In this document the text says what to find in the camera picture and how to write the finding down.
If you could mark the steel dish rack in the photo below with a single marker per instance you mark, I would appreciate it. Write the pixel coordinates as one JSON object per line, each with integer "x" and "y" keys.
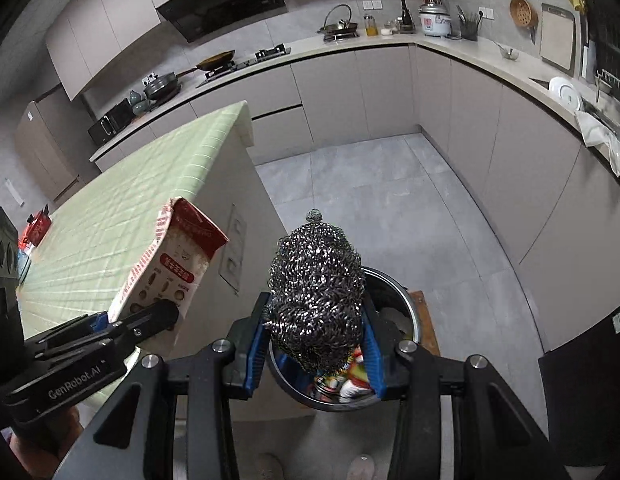
{"x": 610, "y": 90}

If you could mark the small bowl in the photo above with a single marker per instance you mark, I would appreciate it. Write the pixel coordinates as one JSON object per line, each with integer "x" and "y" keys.
{"x": 509, "y": 53}

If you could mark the upper kitchen cabinets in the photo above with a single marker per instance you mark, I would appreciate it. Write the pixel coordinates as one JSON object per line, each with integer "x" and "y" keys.
{"x": 109, "y": 25}

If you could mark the dark glass bottle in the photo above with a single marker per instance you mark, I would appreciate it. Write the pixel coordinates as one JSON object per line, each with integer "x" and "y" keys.
{"x": 407, "y": 20}

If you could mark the black microwave oven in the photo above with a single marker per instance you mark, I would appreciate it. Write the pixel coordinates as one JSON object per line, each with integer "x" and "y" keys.
{"x": 109, "y": 122}

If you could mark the wooden stool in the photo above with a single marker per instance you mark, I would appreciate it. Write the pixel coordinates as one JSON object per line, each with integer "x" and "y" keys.
{"x": 430, "y": 325}

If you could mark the black gas stove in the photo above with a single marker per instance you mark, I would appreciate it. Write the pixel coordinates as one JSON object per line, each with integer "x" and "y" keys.
{"x": 250, "y": 62}

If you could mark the bamboo strainer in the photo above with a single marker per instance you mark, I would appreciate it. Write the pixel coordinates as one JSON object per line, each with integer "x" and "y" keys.
{"x": 522, "y": 12}

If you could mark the lower kitchen cabinets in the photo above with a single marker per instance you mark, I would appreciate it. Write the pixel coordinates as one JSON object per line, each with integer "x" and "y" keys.
{"x": 465, "y": 125}

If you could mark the black utensil holder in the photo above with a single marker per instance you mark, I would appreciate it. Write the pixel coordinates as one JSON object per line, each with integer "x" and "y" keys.
{"x": 468, "y": 30}

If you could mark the white dish cloth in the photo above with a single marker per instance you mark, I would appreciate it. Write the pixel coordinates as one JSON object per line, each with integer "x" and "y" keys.
{"x": 600, "y": 135}

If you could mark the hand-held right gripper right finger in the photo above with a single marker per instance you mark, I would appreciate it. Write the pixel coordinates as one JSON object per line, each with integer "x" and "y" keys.
{"x": 376, "y": 360}

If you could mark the frying pan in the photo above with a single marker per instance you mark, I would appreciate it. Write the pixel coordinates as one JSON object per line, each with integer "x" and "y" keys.
{"x": 214, "y": 60}

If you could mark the grey lidded pot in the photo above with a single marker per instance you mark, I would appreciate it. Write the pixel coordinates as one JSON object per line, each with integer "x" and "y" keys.
{"x": 162, "y": 87}

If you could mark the grey cutting board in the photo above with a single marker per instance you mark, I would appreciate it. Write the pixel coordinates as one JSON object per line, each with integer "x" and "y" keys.
{"x": 557, "y": 37}

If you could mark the person's right shoe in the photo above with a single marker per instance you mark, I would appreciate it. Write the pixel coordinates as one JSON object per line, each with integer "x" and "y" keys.
{"x": 362, "y": 467}

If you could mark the person's left shoe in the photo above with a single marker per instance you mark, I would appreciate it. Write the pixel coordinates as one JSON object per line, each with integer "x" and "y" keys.
{"x": 271, "y": 467}

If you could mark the yellow hanging cloth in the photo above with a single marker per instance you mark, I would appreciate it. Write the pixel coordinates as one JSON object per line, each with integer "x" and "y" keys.
{"x": 577, "y": 0}

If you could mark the black plastic bucket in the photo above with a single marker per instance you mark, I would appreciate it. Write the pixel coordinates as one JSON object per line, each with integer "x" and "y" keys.
{"x": 390, "y": 290}

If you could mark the black built-in dishwasher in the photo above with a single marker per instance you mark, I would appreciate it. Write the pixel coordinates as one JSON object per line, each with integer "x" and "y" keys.
{"x": 590, "y": 400}

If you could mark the wok with glass lid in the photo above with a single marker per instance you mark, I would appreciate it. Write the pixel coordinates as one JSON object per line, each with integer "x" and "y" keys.
{"x": 340, "y": 27}

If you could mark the white plate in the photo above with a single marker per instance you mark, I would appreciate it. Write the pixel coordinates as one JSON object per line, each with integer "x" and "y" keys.
{"x": 565, "y": 92}

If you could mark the white kitchen island cabinet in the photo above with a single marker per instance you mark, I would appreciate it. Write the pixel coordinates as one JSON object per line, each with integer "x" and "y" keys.
{"x": 252, "y": 195}

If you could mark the pink milk carton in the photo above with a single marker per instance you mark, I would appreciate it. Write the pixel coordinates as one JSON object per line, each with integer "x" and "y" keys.
{"x": 174, "y": 265}

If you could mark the yellow oil bottle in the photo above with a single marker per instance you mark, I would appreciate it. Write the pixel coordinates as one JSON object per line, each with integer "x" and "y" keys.
{"x": 370, "y": 27}

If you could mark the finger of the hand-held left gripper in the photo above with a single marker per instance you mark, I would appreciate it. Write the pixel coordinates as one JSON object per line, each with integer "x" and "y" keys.
{"x": 154, "y": 317}
{"x": 97, "y": 322}

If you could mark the dark window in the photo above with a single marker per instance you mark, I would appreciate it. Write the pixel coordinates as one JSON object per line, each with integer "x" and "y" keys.
{"x": 610, "y": 20}

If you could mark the person's left forearm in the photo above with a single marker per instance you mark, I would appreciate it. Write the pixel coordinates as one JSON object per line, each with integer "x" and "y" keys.
{"x": 39, "y": 455}

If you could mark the white rice cooker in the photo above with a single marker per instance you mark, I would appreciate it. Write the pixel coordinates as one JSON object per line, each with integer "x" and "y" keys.
{"x": 435, "y": 22}

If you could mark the white wall outlet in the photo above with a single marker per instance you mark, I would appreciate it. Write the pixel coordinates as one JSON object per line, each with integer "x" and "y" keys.
{"x": 486, "y": 13}
{"x": 372, "y": 4}
{"x": 147, "y": 80}

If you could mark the brown refrigerator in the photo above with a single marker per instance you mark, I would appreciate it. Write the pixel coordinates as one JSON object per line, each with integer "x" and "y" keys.
{"x": 49, "y": 145}

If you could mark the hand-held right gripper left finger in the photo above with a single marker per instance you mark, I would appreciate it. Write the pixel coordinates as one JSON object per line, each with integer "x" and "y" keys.
{"x": 255, "y": 347}

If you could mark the person's shoe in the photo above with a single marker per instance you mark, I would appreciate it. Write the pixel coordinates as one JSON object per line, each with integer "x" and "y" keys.
{"x": 362, "y": 467}
{"x": 271, "y": 467}

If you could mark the black range hood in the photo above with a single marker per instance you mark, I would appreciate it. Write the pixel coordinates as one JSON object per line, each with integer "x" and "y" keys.
{"x": 224, "y": 2}

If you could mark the steel wool scourer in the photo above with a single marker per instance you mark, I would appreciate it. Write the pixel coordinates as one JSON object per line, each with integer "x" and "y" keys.
{"x": 317, "y": 285}

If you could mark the kitchen cabinets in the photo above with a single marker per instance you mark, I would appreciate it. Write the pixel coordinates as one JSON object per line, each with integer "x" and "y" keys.
{"x": 465, "y": 125}
{"x": 109, "y": 25}

